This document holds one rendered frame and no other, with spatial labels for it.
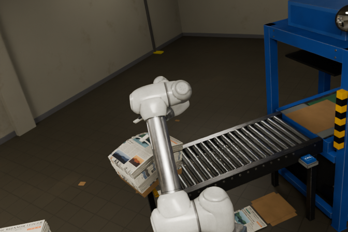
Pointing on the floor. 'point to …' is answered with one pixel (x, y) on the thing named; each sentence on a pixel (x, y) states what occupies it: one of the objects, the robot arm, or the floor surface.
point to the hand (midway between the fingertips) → (138, 130)
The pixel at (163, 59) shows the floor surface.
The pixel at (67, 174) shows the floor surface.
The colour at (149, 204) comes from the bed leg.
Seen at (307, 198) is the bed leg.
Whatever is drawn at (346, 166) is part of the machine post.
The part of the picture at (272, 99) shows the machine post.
